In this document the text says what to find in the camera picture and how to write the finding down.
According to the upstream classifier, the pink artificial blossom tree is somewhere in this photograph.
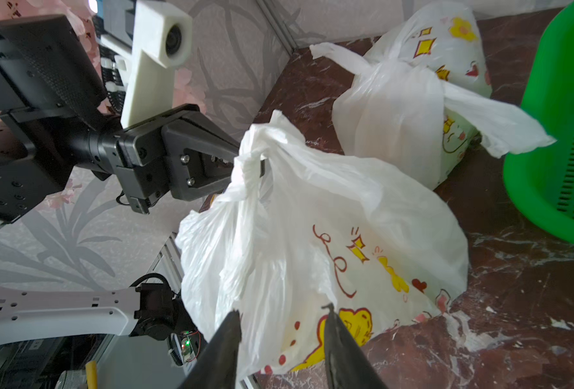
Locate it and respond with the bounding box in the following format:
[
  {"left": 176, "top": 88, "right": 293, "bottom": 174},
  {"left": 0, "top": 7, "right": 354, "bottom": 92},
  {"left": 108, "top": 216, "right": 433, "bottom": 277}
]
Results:
[{"left": 0, "top": 0, "right": 208, "bottom": 210}]

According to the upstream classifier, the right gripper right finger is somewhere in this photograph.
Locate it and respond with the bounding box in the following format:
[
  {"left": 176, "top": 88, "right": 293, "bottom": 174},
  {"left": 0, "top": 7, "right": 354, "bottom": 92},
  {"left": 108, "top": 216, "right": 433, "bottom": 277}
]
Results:
[{"left": 324, "top": 303, "right": 387, "bottom": 389}]

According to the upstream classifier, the white printed plastic bag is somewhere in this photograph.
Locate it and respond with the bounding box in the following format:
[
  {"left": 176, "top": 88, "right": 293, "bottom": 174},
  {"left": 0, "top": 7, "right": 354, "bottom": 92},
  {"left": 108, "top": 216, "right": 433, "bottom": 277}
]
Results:
[{"left": 175, "top": 111, "right": 469, "bottom": 379}]

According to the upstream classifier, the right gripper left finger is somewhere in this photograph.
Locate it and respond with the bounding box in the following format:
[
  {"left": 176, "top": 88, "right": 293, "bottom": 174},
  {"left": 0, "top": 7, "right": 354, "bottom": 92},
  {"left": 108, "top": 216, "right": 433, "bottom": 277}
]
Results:
[{"left": 178, "top": 311, "right": 242, "bottom": 389}]

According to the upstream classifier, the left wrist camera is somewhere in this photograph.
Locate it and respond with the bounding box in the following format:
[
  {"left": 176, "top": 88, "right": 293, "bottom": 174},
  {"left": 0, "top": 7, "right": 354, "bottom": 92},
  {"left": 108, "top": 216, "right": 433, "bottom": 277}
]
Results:
[{"left": 94, "top": 1, "right": 192, "bottom": 128}]

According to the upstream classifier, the white cartoon plastic bag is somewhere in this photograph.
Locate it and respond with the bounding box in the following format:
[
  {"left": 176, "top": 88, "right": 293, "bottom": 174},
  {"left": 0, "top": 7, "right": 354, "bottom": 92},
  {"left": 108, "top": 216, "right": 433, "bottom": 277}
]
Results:
[{"left": 311, "top": 1, "right": 554, "bottom": 189}]

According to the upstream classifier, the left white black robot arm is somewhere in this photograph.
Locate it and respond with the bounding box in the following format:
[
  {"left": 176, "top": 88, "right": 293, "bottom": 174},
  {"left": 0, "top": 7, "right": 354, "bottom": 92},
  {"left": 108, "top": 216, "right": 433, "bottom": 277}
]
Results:
[{"left": 0, "top": 15, "right": 239, "bottom": 346}]

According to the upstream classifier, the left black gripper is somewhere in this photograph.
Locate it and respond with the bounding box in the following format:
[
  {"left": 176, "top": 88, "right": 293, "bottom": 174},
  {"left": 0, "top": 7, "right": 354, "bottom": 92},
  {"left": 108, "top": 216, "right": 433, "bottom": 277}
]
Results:
[{"left": 63, "top": 104, "right": 240, "bottom": 215}]

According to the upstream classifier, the green plastic basket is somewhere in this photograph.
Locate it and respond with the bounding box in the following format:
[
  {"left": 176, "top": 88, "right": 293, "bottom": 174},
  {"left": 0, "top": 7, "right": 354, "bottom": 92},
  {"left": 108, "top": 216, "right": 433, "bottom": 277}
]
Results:
[{"left": 503, "top": 2, "right": 574, "bottom": 244}]

